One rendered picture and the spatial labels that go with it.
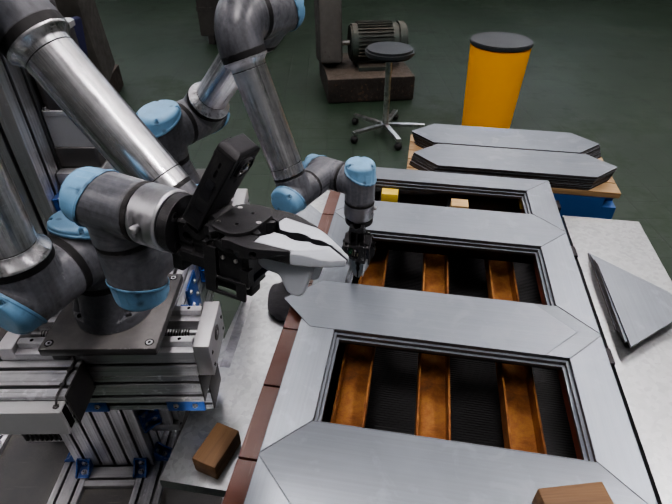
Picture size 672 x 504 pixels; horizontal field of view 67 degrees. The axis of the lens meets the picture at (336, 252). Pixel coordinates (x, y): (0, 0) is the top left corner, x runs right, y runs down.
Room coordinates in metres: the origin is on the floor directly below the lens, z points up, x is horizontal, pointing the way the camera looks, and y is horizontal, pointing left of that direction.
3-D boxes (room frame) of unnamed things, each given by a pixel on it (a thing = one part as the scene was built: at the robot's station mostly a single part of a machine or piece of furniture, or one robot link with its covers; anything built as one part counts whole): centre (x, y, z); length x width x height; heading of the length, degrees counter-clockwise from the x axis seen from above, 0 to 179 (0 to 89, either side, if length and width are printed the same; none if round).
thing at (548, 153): (1.89, -0.70, 0.82); 0.80 x 0.40 x 0.06; 81
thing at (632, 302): (1.08, -0.88, 0.77); 0.45 x 0.20 x 0.04; 171
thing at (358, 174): (1.08, -0.06, 1.15); 0.09 x 0.08 x 0.11; 58
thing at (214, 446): (0.64, 0.27, 0.71); 0.10 x 0.06 x 0.05; 157
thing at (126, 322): (0.76, 0.45, 1.09); 0.15 x 0.15 x 0.10
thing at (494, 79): (3.98, -1.24, 0.36); 0.46 x 0.46 x 0.73
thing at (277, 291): (1.16, 0.16, 0.70); 0.20 x 0.10 x 0.03; 2
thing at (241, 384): (1.21, 0.19, 0.67); 1.30 x 0.20 x 0.03; 171
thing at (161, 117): (1.26, 0.46, 1.20); 0.13 x 0.12 x 0.14; 148
